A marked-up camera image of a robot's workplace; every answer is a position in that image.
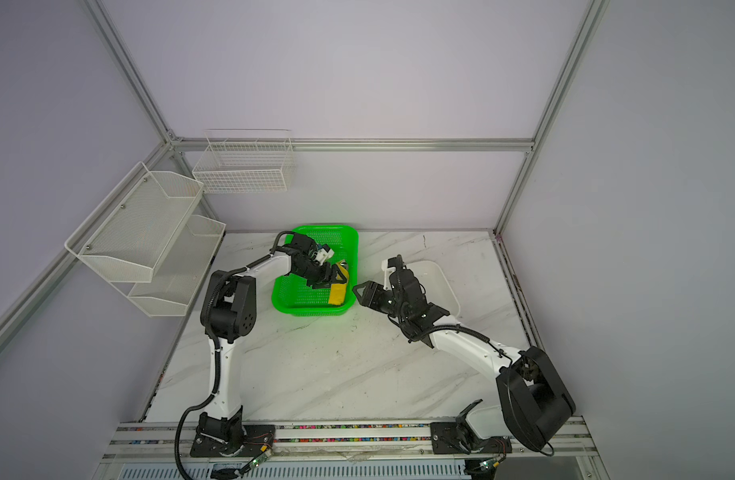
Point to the white mesh two-tier shelf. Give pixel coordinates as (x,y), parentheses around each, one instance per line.
(149,242)

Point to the white wire basket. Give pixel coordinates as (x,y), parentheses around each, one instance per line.
(239,161)

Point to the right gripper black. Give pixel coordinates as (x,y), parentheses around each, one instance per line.
(371,293)

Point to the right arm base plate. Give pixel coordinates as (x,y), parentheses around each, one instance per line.
(458,438)

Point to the aluminium front rail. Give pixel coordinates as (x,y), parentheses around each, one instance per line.
(308,440)

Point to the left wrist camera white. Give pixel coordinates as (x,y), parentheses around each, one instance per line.
(324,254)

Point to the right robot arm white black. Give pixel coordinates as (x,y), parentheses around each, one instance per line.
(533,399)

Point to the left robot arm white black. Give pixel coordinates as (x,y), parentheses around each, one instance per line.
(230,312)

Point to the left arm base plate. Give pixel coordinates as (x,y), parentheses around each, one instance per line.
(245,442)

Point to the white rectangular dish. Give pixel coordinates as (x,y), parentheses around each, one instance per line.
(437,287)

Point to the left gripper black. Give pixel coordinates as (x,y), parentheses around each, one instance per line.
(325,277)

